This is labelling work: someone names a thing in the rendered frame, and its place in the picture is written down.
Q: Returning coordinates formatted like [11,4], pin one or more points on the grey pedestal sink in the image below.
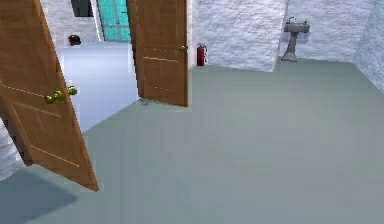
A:
[294,33]

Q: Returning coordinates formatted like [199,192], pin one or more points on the brown wooden room door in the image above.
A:
[36,66]
[160,50]

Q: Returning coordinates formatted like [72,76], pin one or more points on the red fire extinguisher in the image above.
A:
[200,55]

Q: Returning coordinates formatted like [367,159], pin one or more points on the brass round door knob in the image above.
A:
[182,48]
[55,96]

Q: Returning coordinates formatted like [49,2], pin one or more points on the dark red round object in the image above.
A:
[74,40]

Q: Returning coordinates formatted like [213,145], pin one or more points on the dark framed wall picture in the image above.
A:
[82,8]

